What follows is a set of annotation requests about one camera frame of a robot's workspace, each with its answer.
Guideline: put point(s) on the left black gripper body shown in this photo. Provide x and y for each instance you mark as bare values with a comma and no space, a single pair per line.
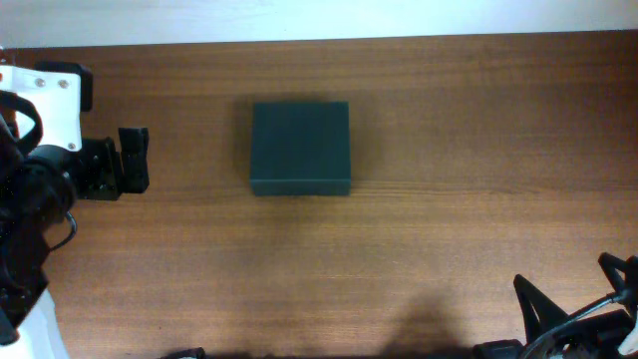
99,172

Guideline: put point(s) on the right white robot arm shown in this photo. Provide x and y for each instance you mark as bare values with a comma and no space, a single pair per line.
513,348

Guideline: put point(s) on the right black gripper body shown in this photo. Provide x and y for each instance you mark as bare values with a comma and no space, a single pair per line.
592,337

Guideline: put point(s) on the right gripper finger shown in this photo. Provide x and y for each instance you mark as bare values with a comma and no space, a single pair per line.
539,312
622,275

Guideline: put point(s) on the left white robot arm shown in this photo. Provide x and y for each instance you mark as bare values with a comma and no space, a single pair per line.
39,186

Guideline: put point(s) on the black box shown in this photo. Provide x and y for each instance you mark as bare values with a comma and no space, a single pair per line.
300,148

